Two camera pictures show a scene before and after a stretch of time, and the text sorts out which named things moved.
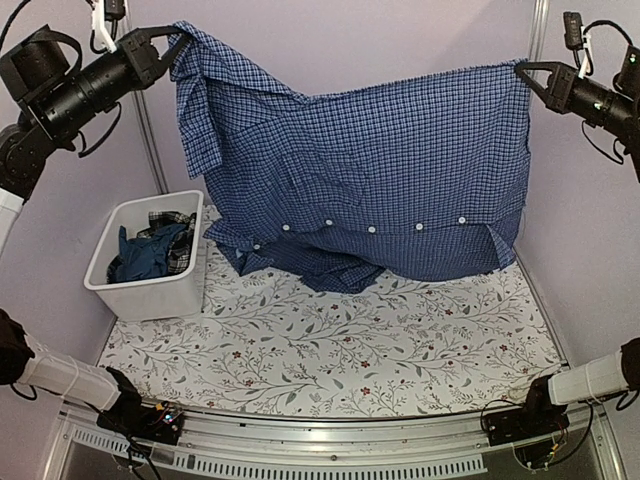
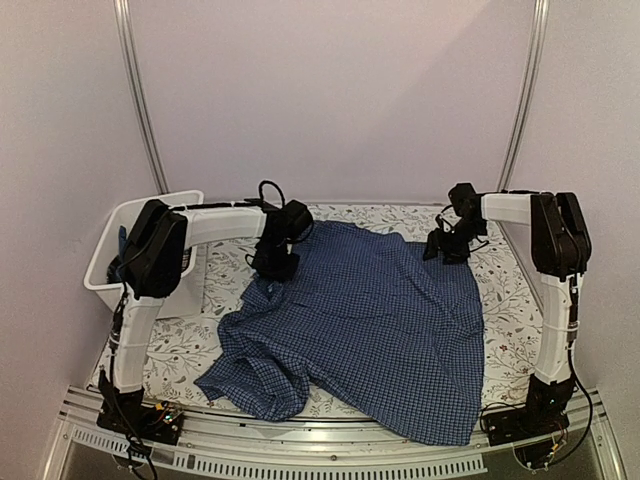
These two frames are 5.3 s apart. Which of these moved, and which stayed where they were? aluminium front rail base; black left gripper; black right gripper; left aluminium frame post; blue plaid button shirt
Moved: black right gripper; blue plaid button shirt; black left gripper
Stayed: aluminium front rail base; left aluminium frame post
